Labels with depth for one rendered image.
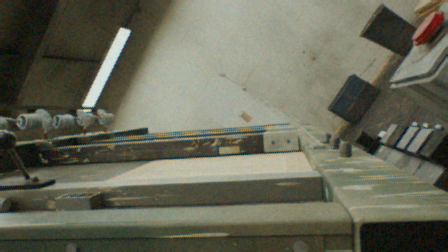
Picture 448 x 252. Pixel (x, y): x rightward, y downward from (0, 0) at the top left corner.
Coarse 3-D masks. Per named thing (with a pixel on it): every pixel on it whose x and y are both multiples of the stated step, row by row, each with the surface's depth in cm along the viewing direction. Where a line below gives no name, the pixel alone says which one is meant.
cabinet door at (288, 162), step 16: (160, 160) 110; (176, 160) 108; (192, 160) 105; (208, 160) 103; (224, 160) 101; (240, 160) 98; (256, 160) 96; (272, 160) 93; (288, 160) 89; (304, 160) 87; (128, 176) 84; (144, 176) 84; (160, 176) 82; (176, 176) 80; (192, 176) 76
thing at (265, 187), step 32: (0, 192) 66; (32, 192) 65; (64, 192) 64; (128, 192) 61; (160, 192) 60; (192, 192) 59; (224, 192) 59; (256, 192) 58; (288, 192) 57; (320, 192) 56
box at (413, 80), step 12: (444, 24) 34; (444, 36) 31; (420, 48) 36; (444, 48) 29; (408, 60) 38; (420, 60) 34; (432, 60) 30; (444, 60) 29; (396, 72) 40; (408, 72) 35; (420, 72) 31; (432, 72) 30; (444, 72) 29; (396, 84) 39; (408, 84) 35; (420, 84) 32; (432, 84) 30; (444, 84) 29; (408, 96) 39; (420, 96) 36; (432, 96) 33; (444, 96) 31; (432, 108) 37; (444, 108) 35; (444, 120) 39
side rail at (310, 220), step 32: (0, 224) 38; (32, 224) 37; (64, 224) 36; (96, 224) 36; (128, 224) 35; (160, 224) 34; (192, 224) 34; (224, 224) 33; (256, 224) 33; (288, 224) 32; (320, 224) 32; (352, 224) 31
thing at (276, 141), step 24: (48, 120) 140; (48, 144) 138; (96, 144) 138; (120, 144) 133; (144, 144) 131; (168, 144) 129; (192, 144) 128; (216, 144) 126; (240, 144) 125; (264, 144) 123; (288, 144) 122
